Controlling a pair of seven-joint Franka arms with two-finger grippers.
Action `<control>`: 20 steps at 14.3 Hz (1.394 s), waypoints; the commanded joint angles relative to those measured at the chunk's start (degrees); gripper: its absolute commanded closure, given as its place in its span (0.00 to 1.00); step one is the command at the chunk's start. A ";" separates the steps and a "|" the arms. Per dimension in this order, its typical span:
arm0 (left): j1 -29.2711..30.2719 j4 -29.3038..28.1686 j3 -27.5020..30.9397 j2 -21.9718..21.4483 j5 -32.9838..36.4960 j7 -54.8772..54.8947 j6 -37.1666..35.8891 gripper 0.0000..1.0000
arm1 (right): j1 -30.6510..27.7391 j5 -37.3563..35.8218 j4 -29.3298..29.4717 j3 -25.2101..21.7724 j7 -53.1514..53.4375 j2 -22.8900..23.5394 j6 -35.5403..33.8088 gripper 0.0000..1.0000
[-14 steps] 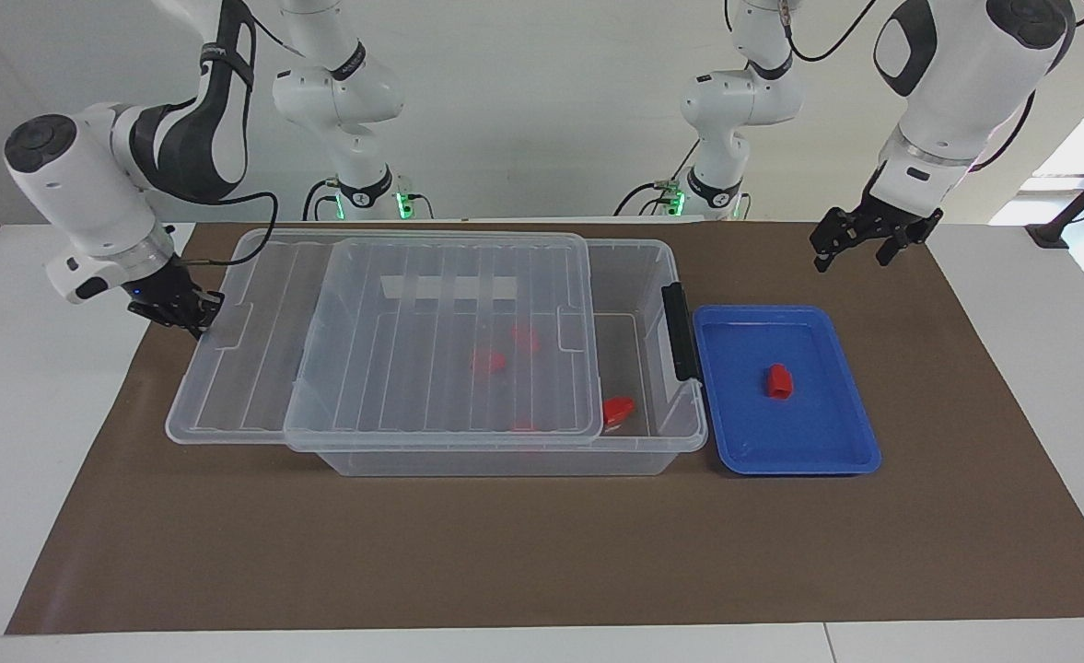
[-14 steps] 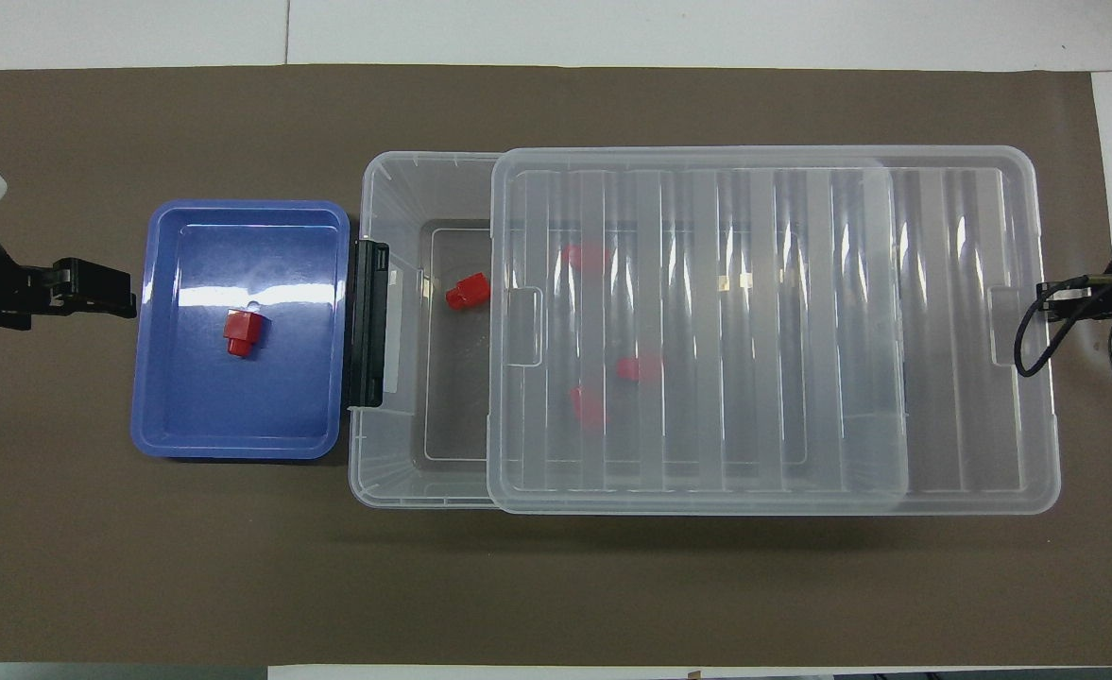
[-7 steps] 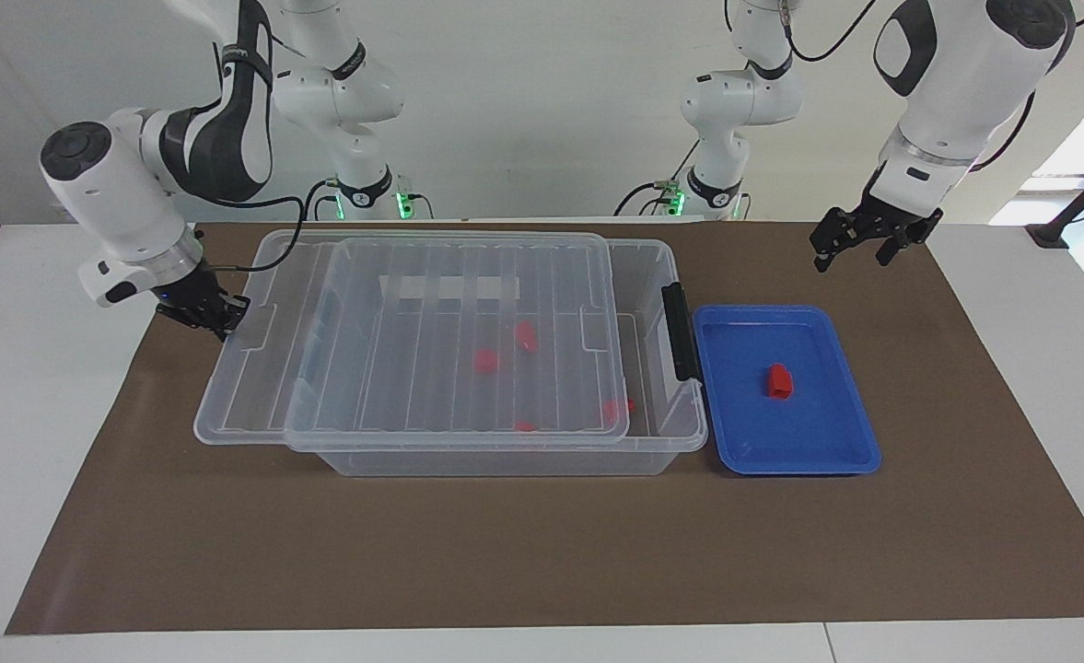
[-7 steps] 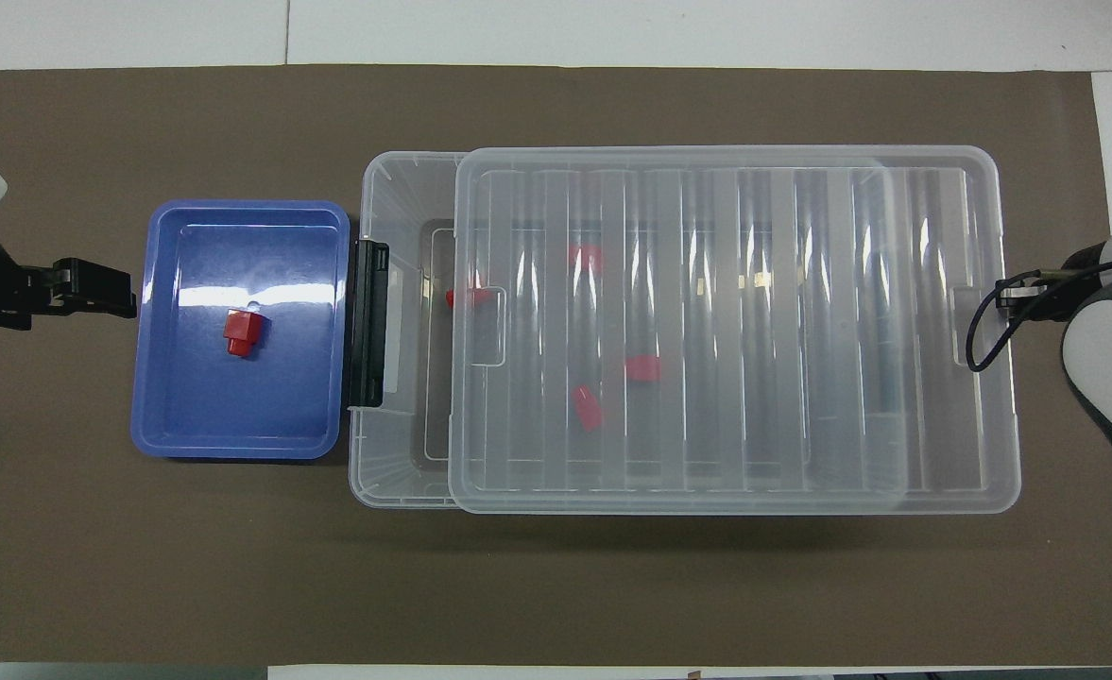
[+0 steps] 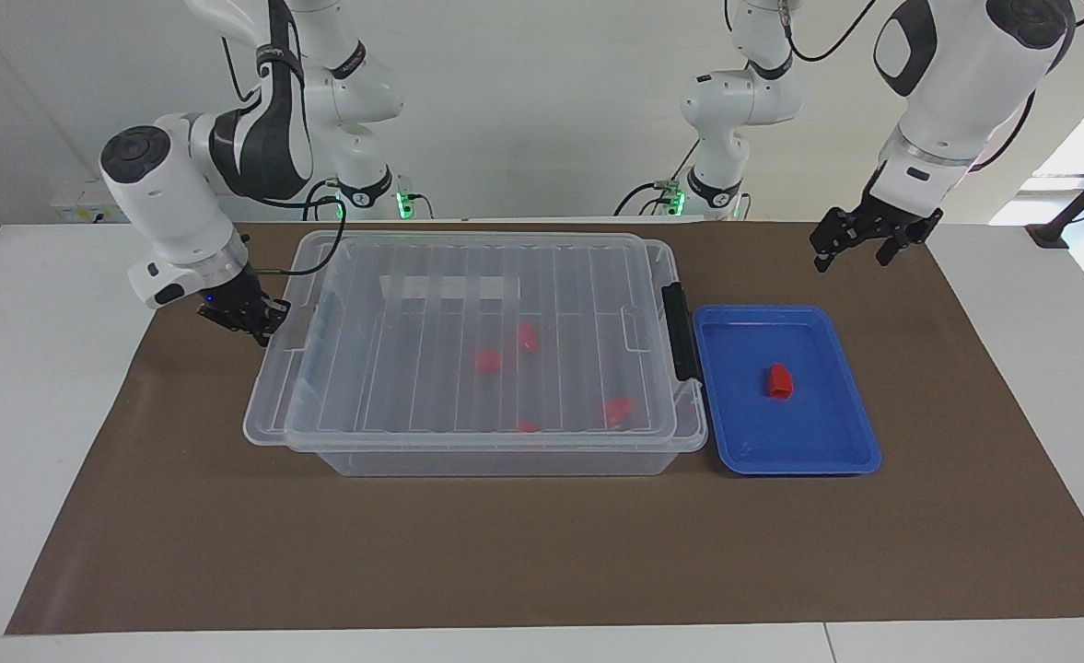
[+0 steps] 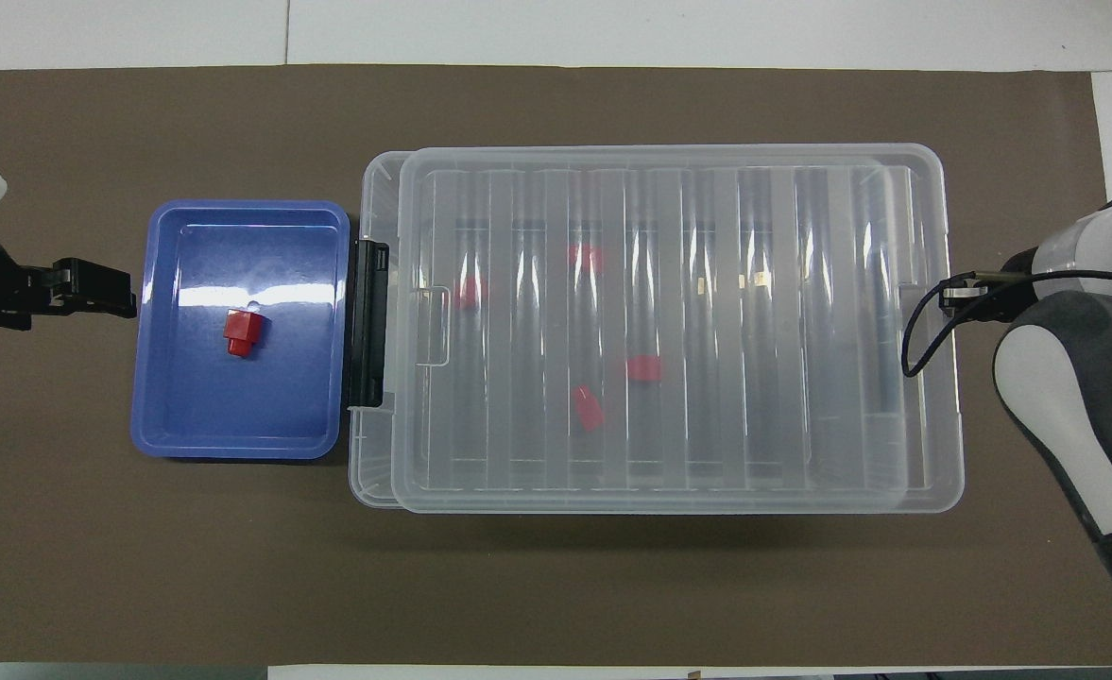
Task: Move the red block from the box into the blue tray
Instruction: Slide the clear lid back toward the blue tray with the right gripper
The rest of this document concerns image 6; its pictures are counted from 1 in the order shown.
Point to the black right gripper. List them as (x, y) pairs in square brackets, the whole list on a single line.
[(1018, 300)]

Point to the red block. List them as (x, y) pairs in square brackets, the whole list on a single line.
[(466, 293), (586, 257), (643, 368), (239, 335), (587, 408)]

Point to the clear ribbed plastic lid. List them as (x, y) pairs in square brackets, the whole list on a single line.
[(688, 453)]

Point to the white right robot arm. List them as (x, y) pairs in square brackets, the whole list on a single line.
[(1075, 397)]

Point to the blue plastic tray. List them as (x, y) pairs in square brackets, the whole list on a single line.
[(234, 416)]

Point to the clear plastic storage box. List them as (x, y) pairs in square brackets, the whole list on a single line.
[(376, 453)]

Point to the brown table mat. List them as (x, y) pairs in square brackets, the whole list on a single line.
[(518, 586)]

